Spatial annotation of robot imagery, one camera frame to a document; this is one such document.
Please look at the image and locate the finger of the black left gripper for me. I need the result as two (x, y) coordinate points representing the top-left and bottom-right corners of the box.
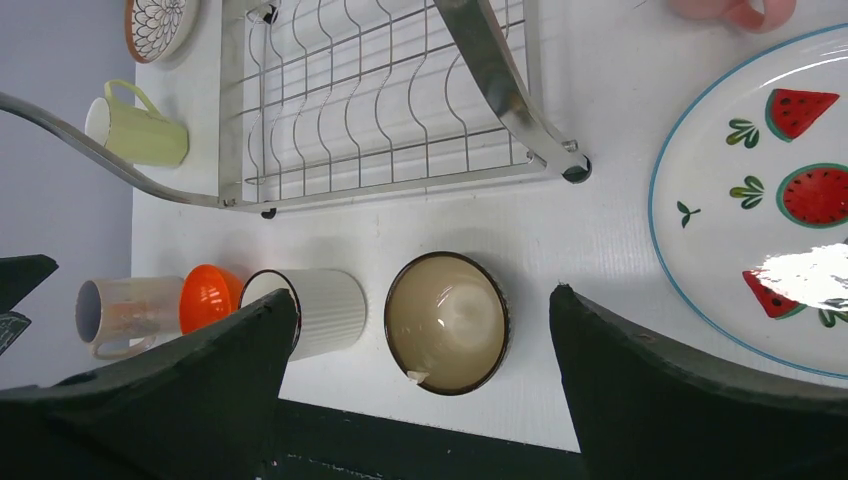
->
(0, 254), (58, 313)

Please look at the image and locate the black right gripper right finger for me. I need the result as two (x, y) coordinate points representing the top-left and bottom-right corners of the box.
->
(549, 284), (847, 479)

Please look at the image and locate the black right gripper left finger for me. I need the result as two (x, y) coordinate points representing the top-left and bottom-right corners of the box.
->
(1, 291), (298, 479)

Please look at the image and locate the pink mug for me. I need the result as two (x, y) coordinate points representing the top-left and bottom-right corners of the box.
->
(668, 0), (797, 34)

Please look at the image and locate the stainless steel dish rack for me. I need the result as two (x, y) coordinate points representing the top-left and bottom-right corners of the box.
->
(1, 1), (592, 219)

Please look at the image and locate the orange plastic bowl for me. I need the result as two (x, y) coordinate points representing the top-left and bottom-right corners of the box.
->
(178, 264), (244, 335)

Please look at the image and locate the white ribbed mug black rim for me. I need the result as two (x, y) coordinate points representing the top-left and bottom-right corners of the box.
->
(239, 269), (367, 361)

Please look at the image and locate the light green mug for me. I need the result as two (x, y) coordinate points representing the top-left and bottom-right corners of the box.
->
(84, 79), (190, 168)

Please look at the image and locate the beige bowl dark rim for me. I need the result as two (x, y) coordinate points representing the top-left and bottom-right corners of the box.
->
(383, 251), (513, 396)

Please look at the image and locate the brown floral round plate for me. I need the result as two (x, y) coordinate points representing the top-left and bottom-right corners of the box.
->
(124, 0), (201, 64)

